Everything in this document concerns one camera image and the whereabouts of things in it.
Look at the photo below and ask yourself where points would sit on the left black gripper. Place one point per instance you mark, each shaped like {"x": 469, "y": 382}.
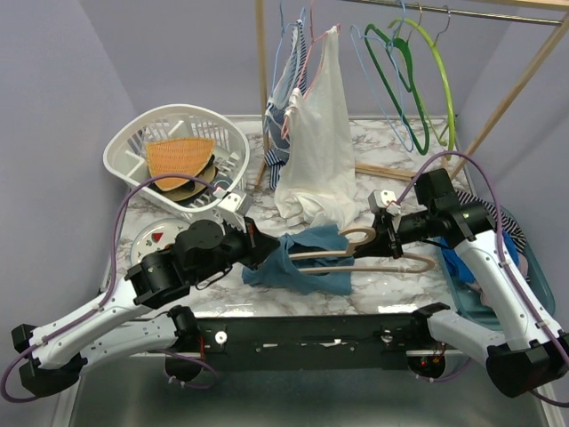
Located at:
{"x": 258, "y": 245}

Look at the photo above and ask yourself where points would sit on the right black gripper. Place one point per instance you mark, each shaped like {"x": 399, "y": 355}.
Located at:
{"x": 380, "y": 244}

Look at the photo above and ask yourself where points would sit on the teal blue tank top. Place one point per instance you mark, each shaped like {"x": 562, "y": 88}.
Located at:
{"x": 279, "y": 271}

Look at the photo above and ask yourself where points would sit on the beige wooden hanger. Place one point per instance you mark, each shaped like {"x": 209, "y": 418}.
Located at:
{"x": 369, "y": 235}

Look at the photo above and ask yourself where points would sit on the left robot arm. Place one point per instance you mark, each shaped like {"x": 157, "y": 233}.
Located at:
{"x": 53, "y": 357}

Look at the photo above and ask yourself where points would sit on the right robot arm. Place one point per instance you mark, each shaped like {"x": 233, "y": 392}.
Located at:
{"x": 531, "y": 349}

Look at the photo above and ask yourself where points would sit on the white tank top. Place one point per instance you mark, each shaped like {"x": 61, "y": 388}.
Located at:
{"x": 318, "y": 183}

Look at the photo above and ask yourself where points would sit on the lime green hanger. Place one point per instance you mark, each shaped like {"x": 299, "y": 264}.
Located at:
{"x": 432, "y": 44}

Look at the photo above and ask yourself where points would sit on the bright blue garment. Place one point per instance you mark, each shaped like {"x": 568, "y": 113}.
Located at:
{"x": 458, "y": 269}

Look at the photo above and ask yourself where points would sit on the dark plates in basket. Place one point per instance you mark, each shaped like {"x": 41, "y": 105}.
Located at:
{"x": 209, "y": 182}

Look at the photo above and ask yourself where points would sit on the blue striped garment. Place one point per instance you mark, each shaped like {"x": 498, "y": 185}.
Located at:
{"x": 277, "y": 156}

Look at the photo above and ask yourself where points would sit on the watermelon pattern plate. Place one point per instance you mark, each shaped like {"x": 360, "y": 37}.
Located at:
{"x": 156, "y": 236}

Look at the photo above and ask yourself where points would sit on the teal plastic bin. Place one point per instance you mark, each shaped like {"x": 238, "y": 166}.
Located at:
{"x": 468, "y": 303}

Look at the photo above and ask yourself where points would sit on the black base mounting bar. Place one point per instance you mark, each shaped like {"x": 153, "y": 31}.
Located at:
{"x": 305, "y": 342}

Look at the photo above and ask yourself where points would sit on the white plastic laundry basket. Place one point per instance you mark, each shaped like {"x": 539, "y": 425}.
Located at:
{"x": 125, "y": 155}

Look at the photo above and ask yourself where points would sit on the orange woven mat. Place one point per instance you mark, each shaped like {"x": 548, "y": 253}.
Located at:
{"x": 188, "y": 156}

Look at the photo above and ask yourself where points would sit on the black white striped garment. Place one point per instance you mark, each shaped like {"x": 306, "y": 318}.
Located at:
{"x": 509, "y": 224}

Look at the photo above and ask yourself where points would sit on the pink garment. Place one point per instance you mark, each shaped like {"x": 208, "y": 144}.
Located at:
{"x": 522, "y": 265}

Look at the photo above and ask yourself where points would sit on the wooden clothes rack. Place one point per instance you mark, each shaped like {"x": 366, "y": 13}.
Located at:
{"x": 533, "y": 66}

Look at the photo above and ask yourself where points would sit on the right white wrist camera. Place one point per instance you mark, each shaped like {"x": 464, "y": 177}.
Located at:
{"x": 384, "y": 199}

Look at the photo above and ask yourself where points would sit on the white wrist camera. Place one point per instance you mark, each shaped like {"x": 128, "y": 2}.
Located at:
{"x": 384, "y": 199}
{"x": 233, "y": 208}

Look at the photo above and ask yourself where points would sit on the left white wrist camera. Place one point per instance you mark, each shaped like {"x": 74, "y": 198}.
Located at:
{"x": 233, "y": 208}

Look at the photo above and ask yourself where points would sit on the pink wire hanger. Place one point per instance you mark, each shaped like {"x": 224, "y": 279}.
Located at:
{"x": 306, "y": 75}

